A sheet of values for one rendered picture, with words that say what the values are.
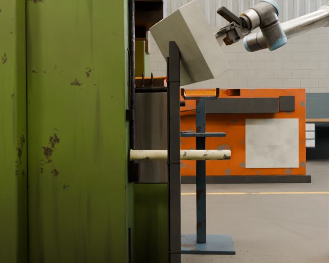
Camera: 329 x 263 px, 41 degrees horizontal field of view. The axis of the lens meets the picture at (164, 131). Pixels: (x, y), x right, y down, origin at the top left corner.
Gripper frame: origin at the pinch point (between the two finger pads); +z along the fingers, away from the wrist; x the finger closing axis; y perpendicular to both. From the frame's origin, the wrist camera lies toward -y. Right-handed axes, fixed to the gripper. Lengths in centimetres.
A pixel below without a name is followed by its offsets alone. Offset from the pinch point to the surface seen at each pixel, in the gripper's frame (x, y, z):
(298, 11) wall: 650, 80, -580
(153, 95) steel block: 34.2, 12.8, 22.4
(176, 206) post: -11, 50, 51
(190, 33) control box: -26.3, -5.9, 19.1
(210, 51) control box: -27.0, 3.2, 15.8
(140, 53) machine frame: 74, -8, 3
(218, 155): 0, 46, 21
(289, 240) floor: 69, 143, -23
